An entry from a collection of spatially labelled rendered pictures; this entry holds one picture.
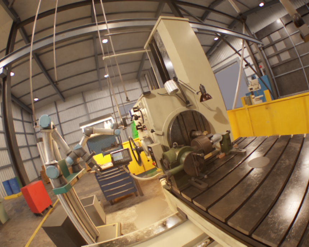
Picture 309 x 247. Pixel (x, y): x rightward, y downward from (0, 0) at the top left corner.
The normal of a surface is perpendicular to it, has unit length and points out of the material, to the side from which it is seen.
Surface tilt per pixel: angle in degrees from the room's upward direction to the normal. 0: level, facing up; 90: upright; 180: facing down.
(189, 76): 90
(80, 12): 169
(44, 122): 82
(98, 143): 90
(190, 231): 0
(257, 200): 0
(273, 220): 0
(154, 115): 90
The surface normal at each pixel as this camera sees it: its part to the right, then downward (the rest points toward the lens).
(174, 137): 0.32, -0.09
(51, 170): 0.57, -0.04
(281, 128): -0.89, 0.30
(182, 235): -0.31, -0.95
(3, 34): 0.37, 0.91
